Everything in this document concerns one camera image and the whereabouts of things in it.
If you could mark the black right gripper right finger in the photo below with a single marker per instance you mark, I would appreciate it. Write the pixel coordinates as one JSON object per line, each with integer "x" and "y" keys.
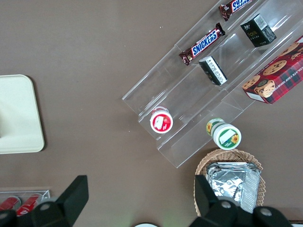
{"x": 213, "y": 212}

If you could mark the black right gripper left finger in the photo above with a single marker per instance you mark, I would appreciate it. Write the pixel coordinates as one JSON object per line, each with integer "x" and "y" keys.
{"x": 64, "y": 205}

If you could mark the light tan wicker basket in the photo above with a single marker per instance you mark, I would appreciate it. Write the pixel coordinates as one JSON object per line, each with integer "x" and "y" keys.
{"x": 227, "y": 156}

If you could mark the beige plastic serving tray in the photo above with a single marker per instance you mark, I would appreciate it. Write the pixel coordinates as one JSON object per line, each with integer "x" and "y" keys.
{"x": 21, "y": 106}

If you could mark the clear acrylic bottle rack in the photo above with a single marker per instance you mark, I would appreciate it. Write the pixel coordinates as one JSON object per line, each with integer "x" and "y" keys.
{"x": 46, "y": 195}

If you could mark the stacked aluminium foil containers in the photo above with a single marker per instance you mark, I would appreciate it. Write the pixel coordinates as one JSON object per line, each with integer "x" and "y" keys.
{"x": 236, "y": 186}

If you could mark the green lid yogurt cup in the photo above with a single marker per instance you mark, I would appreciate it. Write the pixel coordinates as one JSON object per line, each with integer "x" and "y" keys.
{"x": 226, "y": 137}

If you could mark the red lid yogurt cup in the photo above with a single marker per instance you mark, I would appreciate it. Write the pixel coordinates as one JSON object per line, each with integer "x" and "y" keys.
{"x": 161, "y": 123}

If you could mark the clear acrylic stepped display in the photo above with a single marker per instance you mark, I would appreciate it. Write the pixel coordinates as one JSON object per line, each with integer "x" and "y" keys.
{"x": 189, "y": 99}

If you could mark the small black carton box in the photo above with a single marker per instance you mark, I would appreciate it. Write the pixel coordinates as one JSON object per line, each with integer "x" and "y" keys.
{"x": 213, "y": 71}
{"x": 258, "y": 30}

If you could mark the red tartan cookie box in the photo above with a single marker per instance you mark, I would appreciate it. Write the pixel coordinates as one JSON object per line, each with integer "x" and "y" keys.
{"x": 279, "y": 78}

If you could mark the Snickers chocolate bar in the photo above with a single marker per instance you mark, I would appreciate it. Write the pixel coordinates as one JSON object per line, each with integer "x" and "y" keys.
{"x": 203, "y": 43}
{"x": 234, "y": 7}

